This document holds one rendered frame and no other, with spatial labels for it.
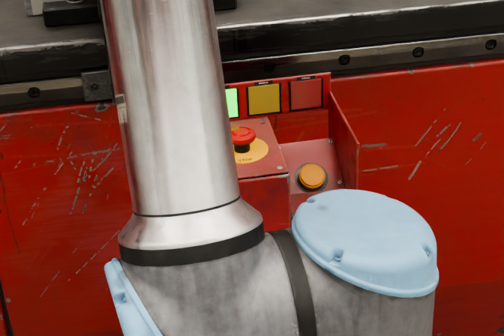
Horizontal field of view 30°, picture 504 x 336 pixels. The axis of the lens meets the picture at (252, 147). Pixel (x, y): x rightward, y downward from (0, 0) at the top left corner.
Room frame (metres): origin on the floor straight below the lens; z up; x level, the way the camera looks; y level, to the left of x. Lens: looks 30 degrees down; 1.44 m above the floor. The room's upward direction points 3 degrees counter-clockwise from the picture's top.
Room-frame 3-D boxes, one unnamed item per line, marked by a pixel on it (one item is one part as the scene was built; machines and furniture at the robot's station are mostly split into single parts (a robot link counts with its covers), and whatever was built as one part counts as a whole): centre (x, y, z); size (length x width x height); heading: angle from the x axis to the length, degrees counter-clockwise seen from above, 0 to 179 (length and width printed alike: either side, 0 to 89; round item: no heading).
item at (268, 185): (1.13, -0.03, 0.75); 0.20 x 0.16 x 0.18; 98
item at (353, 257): (0.62, -0.08, 0.94); 0.13 x 0.12 x 0.14; 103
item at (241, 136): (1.11, 0.01, 0.79); 0.04 x 0.04 x 0.04
